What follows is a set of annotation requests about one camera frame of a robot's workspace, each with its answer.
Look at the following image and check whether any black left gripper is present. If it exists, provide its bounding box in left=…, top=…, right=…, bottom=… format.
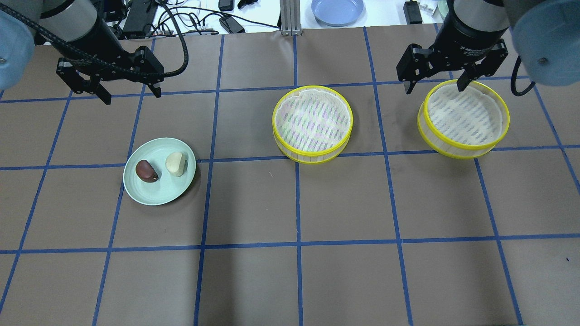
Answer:
left=56, top=46, right=165, bottom=105

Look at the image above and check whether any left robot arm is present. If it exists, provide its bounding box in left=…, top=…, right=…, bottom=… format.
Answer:
left=1, top=0, right=164, bottom=105

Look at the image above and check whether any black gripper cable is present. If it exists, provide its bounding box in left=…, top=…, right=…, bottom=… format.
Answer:
left=0, top=0, right=189, bottom=77

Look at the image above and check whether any cream white bun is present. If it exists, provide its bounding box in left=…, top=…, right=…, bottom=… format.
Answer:
left=165, top=151, right=187, bottom=177

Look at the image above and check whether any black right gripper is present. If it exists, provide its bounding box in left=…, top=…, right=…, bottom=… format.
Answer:
left=396, top=39, right=509, bottom=95

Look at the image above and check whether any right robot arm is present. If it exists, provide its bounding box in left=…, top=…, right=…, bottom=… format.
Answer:
left=396, top=0, right=580, bottom=96

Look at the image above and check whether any aluminium frame post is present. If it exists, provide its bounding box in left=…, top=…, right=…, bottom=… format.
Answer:
left=280, top=0, right=303, bottom=36

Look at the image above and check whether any light green plate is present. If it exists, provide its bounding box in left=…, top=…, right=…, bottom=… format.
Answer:
left=123, top=138, right=196, bottom=206

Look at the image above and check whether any yellow steamer basket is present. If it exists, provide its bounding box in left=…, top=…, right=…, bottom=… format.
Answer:
left=271, top=85, right=354, bottom=164
left=417, top=80, right=510, bottom=159

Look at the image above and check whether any dark red bun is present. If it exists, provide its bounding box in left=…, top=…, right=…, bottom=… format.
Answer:
left=135, top=159, right=158, bottom=183

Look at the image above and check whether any black power brick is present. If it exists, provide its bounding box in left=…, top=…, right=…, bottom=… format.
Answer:
left=403, top=0, right=423, bottom=25

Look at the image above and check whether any blue plate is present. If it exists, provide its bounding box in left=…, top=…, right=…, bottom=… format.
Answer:
left=310, top=0, right=365, bottom=27

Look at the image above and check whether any black power adapter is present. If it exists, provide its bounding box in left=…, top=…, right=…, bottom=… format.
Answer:
left=219, top=16, right=245, bottom=34

